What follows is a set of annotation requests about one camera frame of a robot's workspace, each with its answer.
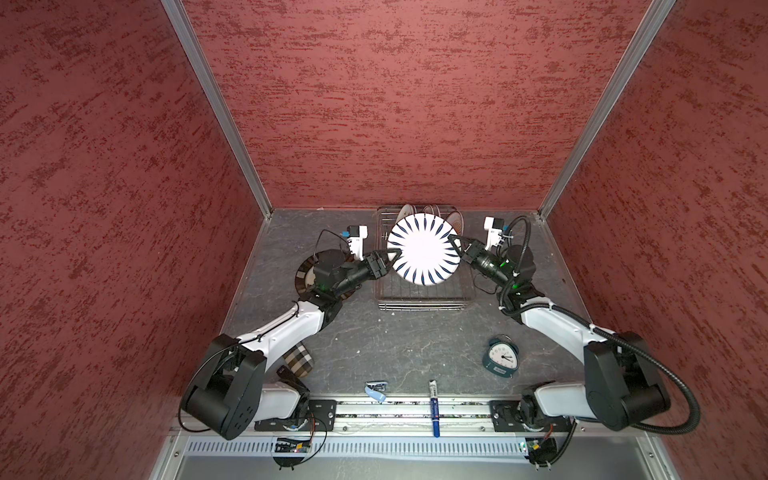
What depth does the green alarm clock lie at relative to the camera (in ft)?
2.63

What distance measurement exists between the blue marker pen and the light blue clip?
125 millimetres

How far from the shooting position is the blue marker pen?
2.42 feet

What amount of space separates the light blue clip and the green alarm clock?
30cm

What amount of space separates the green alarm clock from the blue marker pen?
0.53 ft

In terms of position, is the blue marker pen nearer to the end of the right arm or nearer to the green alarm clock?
the green alarm clock

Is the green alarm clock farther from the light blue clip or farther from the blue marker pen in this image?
the light blue clip

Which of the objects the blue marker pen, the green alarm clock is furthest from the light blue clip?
the green alarm clock

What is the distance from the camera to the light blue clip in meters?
0.77
